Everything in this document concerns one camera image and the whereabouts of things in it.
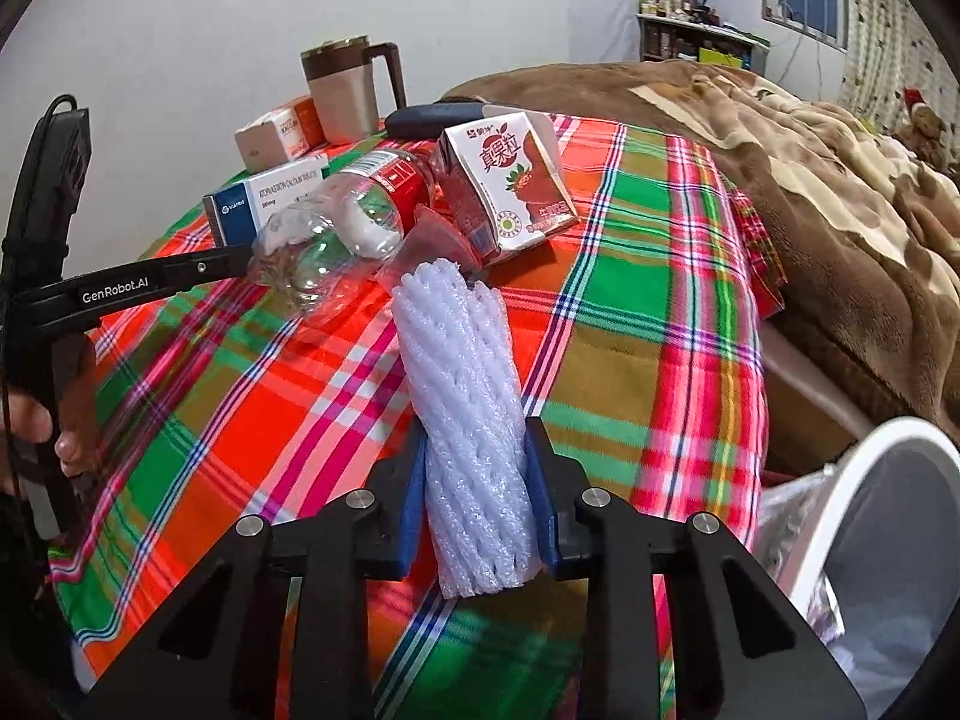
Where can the clear red label plastic bottle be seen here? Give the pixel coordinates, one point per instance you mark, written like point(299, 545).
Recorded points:
point(352, 217)

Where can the blue white medicine box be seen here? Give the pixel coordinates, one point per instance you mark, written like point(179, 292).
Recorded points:
point(255, 199)

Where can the white orange cardboard box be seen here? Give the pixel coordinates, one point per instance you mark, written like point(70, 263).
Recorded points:
point(270, 139)

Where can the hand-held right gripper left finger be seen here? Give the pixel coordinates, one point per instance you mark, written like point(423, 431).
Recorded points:
point(412, 510)

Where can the dark blue glasses case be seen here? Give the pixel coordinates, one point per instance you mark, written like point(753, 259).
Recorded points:
point(435, 118)

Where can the white round trash bin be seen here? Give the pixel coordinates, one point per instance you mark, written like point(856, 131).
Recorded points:
point(847, 495)

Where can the brown teddy bear red hat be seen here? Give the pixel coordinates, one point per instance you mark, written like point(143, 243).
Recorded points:
point(926, 127)

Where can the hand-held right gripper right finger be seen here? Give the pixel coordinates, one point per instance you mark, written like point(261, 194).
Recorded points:
point(541, 510)

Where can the brown cream fleece blanket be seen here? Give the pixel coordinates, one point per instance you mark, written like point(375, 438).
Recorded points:
point(825, 202)

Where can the person's left hand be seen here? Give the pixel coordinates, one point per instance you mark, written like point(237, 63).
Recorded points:
point(75, 420)

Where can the red green plaid tablecloth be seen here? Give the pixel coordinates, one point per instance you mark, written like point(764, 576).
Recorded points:
point(637, 330)

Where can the barred window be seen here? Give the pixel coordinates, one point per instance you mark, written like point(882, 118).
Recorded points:
point(806, 0)

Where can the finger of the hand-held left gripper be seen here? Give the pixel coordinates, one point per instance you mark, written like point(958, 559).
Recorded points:
point(210, 270)

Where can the cluttered white shelf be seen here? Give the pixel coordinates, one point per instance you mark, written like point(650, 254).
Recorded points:
point(697, 41)

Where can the beige brown lidded mug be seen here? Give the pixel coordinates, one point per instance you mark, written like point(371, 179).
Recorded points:
point(341, 90)

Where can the white foam fruit net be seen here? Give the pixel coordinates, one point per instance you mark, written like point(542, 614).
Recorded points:
point(465, 420)

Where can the heart print curtain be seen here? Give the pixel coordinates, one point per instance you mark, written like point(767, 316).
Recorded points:
point(900, 37)

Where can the clear plastic bin liner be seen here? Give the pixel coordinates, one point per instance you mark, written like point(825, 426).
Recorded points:
point(892, 577)

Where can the strawberry milk carton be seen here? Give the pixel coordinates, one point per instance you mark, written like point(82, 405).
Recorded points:
point(510, 180)

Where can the clear pink plastic cup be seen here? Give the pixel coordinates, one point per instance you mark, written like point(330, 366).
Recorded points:
point(435, 236)

